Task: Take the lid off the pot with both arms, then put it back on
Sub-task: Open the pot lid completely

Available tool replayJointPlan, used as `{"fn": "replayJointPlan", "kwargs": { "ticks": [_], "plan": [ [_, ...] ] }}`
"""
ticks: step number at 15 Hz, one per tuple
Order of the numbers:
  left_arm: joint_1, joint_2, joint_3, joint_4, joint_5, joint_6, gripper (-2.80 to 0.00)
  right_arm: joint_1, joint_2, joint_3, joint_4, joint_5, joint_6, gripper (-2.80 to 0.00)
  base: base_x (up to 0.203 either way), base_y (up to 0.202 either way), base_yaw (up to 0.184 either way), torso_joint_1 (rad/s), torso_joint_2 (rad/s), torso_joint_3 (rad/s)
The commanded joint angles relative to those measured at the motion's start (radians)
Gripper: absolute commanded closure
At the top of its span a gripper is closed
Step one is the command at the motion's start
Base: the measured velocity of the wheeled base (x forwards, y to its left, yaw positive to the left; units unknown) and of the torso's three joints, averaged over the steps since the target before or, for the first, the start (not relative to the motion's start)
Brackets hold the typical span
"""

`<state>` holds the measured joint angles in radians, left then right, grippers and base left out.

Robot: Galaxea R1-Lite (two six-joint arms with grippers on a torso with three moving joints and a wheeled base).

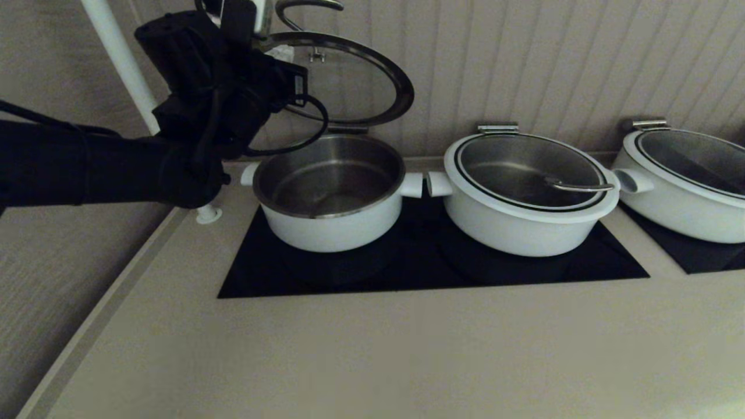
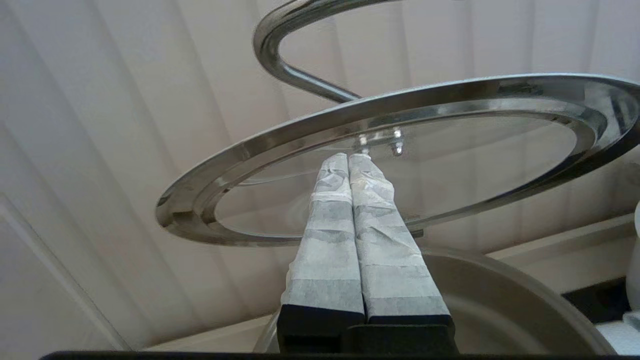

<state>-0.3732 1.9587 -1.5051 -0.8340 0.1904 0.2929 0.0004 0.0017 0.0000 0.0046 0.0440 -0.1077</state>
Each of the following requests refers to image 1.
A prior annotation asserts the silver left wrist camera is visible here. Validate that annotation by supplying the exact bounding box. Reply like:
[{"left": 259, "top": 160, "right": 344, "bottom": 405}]
[{"left": 254, "top": 0, "right": 274, "bottom": 37}]

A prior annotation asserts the large black glass cooktop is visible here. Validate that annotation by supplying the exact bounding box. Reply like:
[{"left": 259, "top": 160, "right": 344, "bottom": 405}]
[{"left": 217, "top": 201, "right": 651, "bottom": 299}]

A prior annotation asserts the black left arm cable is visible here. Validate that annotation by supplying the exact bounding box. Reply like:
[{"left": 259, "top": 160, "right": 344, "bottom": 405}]
[{"left": 244, "top": 93, "right": 329, "bottom": 157}]

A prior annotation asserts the white metal pole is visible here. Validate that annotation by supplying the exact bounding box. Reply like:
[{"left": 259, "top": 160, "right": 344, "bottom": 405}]
[{"left": 80, "top": 0, "right": 223, "bottom": 225}]

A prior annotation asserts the glass lid white rim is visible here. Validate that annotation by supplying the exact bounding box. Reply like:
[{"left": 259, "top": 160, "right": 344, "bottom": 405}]
[
  {"left": 623, "top": 129, "right": 745, "bottom": 209},
  {"left": 259, "top": 0, "right": 415, "bottom": 127}
]

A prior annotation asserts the white round pot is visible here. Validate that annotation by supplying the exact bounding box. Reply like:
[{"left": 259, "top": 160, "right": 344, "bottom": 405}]
[
  {"left": 427, "top": 169, "right": 618, "bottom": 258},
  {"left": 611, "top": 131, "right": 745, "bottom": 244},
  {"left": 242, "top": 134, "right": 424, "bottom": 253}
]

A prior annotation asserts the middle white pot with lid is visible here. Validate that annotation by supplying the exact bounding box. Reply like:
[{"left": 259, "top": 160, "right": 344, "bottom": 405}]
[{"left": 444, "top": 134, "right": 621, "bottom": 224}]

